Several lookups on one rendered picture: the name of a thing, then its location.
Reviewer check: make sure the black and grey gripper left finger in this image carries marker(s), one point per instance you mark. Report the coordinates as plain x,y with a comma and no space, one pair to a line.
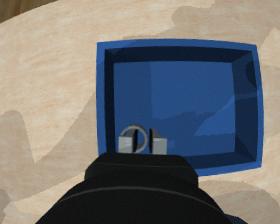
126,143

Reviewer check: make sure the blue rectangular crate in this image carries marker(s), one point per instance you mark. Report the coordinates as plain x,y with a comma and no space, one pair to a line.
204,96

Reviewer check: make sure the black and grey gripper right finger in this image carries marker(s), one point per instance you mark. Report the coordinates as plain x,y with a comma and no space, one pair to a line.
159,143

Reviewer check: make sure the grey metal ring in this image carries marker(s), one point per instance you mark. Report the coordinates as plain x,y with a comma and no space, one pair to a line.
141,146

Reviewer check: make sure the grey round turning table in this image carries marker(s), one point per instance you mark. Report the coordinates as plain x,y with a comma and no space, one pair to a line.
235,220

